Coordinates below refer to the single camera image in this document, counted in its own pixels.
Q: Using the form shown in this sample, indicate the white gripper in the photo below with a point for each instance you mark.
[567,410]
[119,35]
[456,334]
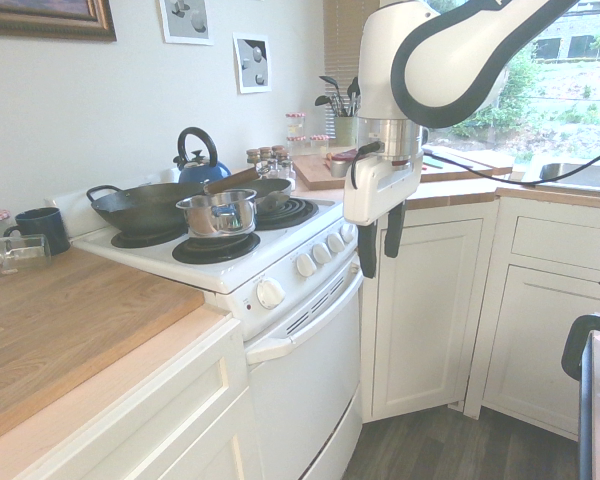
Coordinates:
[375,190]

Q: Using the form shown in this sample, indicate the white oven door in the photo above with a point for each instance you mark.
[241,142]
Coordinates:
[300,380]

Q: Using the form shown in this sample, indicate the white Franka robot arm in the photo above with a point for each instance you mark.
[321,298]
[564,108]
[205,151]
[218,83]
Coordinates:
[430,60]

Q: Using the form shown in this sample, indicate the large white oven knob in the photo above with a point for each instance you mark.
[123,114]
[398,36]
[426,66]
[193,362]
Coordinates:
[270,293]

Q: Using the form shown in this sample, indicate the white burner knob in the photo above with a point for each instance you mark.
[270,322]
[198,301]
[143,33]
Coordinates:
[336,243]
[348,233]
[322,253]
[305,265]

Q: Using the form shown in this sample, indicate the cream corner cabinet door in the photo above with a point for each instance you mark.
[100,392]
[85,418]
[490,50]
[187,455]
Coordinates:
[425,310]

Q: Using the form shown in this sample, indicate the large wooden cutting board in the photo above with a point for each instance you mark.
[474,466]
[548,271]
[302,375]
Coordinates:
[320,175]

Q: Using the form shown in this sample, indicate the black coil burner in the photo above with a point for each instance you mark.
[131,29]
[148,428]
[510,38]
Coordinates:
[140,240]
[215,250]
[290,212]

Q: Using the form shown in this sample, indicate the orange red sheathed knife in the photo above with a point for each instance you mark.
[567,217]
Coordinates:
[345,153]

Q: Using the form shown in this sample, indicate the green sheathed knife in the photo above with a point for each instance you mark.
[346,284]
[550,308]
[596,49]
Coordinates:
[432,161]

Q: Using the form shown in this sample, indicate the white electric stove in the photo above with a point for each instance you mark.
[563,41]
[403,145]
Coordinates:
[280,240]

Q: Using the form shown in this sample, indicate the pale green utensil holder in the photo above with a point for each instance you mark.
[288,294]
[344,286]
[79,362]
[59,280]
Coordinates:
[346,131]

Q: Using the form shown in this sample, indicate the glass salt shaker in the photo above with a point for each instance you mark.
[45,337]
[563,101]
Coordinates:
[286,171]

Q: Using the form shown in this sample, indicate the grey frying pan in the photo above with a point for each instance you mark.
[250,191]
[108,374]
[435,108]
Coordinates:
[272,187]

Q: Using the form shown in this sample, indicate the metal whisk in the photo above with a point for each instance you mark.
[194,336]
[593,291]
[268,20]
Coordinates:
[339,104]

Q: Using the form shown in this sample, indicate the black spatula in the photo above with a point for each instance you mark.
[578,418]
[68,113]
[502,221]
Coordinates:
[352,89]

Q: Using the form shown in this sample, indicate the stainless steel pot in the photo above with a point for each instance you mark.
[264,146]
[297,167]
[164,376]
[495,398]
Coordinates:
[220,217]

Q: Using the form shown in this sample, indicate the black cooking spoon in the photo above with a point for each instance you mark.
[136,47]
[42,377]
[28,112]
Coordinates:
[326,80]

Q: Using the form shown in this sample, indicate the cream sink cabinet panel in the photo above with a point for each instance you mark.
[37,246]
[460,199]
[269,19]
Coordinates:
[565,240]

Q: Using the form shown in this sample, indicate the cream sink cabinet door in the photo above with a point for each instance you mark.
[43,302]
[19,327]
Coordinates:
[545,350]

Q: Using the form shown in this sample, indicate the white stove bottom drawer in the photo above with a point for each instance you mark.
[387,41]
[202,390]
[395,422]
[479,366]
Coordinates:
[347,440]

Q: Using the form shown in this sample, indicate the wooden window blinds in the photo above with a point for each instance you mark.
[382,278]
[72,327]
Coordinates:
[340,45]

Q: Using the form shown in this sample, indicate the steel kitchen sink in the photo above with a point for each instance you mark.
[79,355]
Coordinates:
[580,175]

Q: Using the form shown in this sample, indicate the black clamp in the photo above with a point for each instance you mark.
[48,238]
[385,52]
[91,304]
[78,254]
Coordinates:
[577,340]

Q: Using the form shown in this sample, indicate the grey geometric shapes print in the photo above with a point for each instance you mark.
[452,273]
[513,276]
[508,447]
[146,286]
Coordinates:
[252,62]
[187,20]

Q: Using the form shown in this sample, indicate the window pane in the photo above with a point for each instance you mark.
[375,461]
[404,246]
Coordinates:
[570,100]

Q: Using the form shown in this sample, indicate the black wok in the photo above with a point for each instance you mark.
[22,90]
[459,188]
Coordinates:
[145,205]

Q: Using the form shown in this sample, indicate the cream cabinet drawer front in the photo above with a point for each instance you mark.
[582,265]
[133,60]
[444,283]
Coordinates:
[130,415]

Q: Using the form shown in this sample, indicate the dark blue mug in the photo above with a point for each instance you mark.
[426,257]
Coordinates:
[40,230]

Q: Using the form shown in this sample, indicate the lidless clear glass jar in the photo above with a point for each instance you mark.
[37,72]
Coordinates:
[20,255]

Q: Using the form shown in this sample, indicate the red gripper mount plate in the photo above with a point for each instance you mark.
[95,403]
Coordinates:
[400,163]

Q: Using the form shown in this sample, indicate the framed painting gold frame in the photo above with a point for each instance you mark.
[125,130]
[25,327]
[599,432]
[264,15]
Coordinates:
[45,17]

